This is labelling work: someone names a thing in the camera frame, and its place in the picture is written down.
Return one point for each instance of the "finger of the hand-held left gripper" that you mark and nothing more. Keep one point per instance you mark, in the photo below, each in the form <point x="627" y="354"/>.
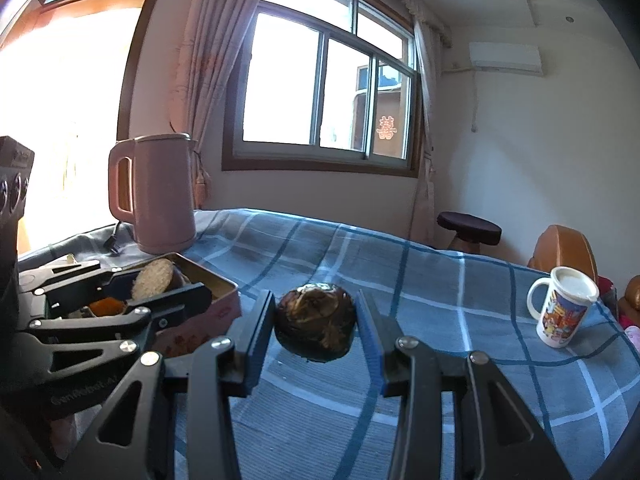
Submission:
<point x="117" y="282"/>
<point x="185" y="297"/>

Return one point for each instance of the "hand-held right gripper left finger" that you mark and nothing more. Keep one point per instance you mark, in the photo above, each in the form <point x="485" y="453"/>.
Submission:
<point x="257" y="345"/>

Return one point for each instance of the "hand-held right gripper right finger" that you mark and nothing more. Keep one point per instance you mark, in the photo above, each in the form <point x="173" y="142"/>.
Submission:
<point x="372" y="345"/>

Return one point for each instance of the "orange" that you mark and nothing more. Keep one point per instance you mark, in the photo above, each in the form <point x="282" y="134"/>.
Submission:
<point x="107" y="306"/>

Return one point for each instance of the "short sugarcane piece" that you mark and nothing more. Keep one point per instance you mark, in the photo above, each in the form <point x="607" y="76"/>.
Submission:
<point x="150" y="280"/>

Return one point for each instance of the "pink tin box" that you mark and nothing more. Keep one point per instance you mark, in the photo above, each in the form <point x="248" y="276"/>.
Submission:
<point x="215" y="317"/>

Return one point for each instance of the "dark brown mangosteen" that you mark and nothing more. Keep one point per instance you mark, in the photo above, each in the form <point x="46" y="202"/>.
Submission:
<point x="315" y="320"/>

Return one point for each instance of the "blue plaid tablecloth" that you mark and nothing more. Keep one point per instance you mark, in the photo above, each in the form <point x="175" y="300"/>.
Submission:
<point x="425" y="285"/>

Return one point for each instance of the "pink electric kettle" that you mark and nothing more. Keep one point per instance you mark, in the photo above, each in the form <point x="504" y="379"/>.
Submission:
<point x="160" y="195"/>

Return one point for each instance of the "dark round stool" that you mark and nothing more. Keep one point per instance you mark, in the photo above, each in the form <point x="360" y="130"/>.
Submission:
<point x="467" y="225"/>

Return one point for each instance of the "white printed mug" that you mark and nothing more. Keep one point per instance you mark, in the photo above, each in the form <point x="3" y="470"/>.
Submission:
<point x="562" y="315"/>

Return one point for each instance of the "pink curtain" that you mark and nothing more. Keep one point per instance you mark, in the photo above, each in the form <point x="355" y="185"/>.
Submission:
<point x="425" y="135"/>
<point x="210" y="50"/>

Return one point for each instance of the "red window sticker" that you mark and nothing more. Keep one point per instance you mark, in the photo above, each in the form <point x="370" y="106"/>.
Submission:
<point x="386" y="127"/>

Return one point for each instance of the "red cloth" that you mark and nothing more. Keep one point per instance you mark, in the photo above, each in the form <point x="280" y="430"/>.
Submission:
<point x="607" y="290"/>

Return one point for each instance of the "sliding glass window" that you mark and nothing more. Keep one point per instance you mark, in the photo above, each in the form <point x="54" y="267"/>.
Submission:
<point x="285" y="75"/>

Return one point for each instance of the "white air conditioner pipe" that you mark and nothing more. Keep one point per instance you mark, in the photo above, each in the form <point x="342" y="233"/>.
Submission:
<point x="473" y="105"/>

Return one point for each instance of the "pink cloth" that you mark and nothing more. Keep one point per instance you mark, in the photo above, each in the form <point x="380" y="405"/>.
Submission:
<point x="634" y="335"/>

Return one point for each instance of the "brown leather sofa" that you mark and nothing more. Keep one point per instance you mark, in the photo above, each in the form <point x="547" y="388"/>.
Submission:
<point x="631" y="292"/>

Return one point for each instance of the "white air conditioner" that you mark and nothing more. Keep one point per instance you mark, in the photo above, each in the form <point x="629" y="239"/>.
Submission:
<point x="505" y="57"/>

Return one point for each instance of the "wooden balcony door frame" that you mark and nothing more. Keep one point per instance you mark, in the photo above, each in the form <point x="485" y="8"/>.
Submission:
<point x="100" y="0"/>

